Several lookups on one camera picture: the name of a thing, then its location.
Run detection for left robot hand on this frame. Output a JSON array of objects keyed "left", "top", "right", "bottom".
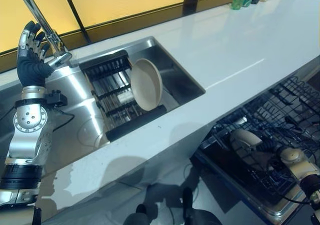
[{"left": 16, "top": 20, "right": 55, "bottom": 88}]

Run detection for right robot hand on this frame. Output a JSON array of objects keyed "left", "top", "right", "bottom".
[{"left": 252, "top": 137, "right": 285, "bottom": 158}]

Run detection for beige plate with dark underside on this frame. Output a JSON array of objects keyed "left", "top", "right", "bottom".
[{"left": 229, "top": 128, "right": 264, "bottom": 166}]

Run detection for chrome kitchen faucet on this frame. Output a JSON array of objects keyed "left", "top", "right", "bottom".
[{"left": 12, "top": 0, "right": 74, "bottom": 69}]

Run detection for stainless steel sink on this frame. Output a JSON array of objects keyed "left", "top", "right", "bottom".
[{"left": 0, "top": 35, "right": 207, "bottom": 171}]

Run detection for black roll-up drying rack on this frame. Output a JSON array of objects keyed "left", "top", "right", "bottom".
[{"left": 79, "top": 49, "right": 168, "bottom": 143}]

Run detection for small white object under rack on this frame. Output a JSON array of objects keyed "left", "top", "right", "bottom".
[{"left": 117, "top": 89, "right": 133, "bottom": 103}]

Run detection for beige round plate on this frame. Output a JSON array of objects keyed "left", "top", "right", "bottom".
[{"left": 129, "top": 58, "right": 164, "bottom": 111}]

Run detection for black wire dishwasher rack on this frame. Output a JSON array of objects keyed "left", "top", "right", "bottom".
[{"left": 199, "top": 72, "right": 320, "bottom": 193}]

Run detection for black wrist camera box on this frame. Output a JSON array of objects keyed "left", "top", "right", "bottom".
[{"left": 44, "top": 90, "right": 69, "bottom": 108}]

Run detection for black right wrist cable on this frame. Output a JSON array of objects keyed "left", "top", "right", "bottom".
[{"left": 264, "top": 157, "right": 320, "bottom": 206}]

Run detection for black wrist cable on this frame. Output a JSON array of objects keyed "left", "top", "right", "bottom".
[
  {"left": 51, "top": 106, "right": 76, "bottom": 133},
  {"left": 264, "top": 157, "right": 320, "bottom": 206}
]

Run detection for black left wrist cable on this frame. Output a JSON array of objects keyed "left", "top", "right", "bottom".
[{"left": 51, "top": 106, "right": 76, "bottom": 133}]

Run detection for dark window frame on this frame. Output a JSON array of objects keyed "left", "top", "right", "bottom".
[{"left": 0, "top": 0, "right": 293, "bottom": 74}]

